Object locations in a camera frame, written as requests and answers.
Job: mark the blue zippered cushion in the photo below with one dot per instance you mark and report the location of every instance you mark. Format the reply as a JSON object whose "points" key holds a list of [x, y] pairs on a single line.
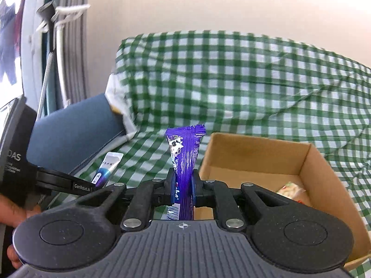
{"points": [[72, 133]]}

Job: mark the white plastic hanger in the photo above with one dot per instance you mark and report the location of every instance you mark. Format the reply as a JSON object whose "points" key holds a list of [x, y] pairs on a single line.
{"points": [[71, 10]]}

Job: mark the pale cracker packet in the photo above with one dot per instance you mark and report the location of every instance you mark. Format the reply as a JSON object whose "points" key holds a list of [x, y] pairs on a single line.
{"points": [[291, 192]]}

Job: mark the purple snack packet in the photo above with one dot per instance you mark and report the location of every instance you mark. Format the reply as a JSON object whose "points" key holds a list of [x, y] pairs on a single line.
{"points": [[185, 156]]}

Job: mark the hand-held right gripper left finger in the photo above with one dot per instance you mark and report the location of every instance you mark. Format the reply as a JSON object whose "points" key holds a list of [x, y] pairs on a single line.
{"points": [[168, 191]]}

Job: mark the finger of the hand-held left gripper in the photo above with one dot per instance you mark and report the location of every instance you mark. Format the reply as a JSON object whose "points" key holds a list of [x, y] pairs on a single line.
{"points": [[63, 182]]}

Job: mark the white printed cloth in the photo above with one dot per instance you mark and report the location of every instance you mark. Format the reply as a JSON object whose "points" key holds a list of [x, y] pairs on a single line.
{"points": [[117, 92]]}

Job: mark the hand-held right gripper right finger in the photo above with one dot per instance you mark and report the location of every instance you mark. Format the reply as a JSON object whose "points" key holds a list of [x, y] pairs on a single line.
{"points": [[198, 191]]}

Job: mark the white blue sachet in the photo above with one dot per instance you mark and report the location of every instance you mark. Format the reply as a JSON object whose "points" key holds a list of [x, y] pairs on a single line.
{"points": [[108, 166]]}

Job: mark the black clamp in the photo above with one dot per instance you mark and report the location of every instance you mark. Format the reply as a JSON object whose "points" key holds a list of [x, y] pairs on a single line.
{"points": [[46, 10]]}

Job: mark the green checked cloth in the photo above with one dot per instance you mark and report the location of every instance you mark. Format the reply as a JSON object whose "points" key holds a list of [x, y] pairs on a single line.
{"points": [[246, 87]]}

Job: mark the person's left hand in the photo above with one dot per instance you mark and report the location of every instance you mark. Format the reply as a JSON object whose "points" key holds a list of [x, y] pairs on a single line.
{"points": [[14, 211]]}

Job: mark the brown cardboard box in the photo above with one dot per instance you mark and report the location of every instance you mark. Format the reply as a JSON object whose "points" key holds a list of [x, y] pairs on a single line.
{"points": [[260, 156]]}

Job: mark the glass window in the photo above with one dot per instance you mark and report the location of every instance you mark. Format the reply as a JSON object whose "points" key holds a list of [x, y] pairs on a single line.
{"points": [[10, 34]]}

